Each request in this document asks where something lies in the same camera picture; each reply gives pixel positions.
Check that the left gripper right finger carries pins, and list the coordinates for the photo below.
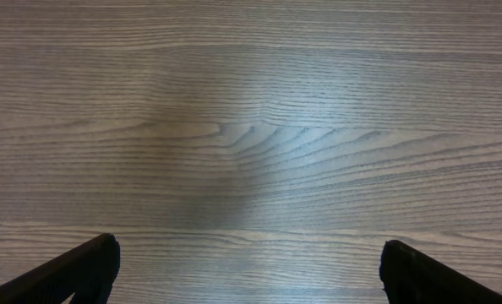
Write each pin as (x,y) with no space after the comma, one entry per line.
(411,277)

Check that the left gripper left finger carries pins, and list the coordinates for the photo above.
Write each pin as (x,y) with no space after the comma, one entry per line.
(83,275)

